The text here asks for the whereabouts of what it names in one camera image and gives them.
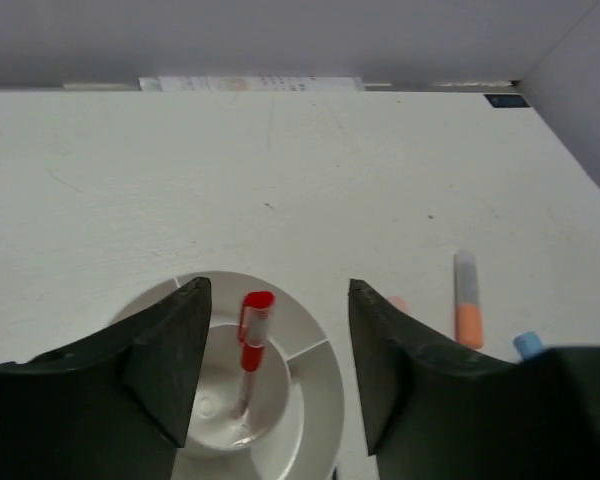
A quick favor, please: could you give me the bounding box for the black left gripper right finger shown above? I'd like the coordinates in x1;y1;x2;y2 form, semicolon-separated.
348;279;600;479

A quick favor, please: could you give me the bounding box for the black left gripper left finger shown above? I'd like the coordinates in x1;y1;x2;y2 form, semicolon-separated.
0;277;212;479

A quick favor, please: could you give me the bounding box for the red ballpoint pen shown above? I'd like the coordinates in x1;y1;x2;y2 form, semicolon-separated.
233;290;276;419

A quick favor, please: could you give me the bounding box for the orange grey marker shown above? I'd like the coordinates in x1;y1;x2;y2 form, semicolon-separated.
453;250;484;349

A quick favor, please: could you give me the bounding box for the light blue marker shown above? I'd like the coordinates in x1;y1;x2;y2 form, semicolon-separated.
513;331;545;360

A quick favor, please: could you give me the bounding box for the white round divided container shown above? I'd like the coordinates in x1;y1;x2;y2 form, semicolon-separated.
110;270;346;480

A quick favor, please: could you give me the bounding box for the right black corner label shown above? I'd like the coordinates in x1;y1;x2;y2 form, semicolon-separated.
484;94;529;109

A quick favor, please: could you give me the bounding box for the paper sheet at wall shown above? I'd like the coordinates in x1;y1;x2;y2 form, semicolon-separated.
139;76;365;92

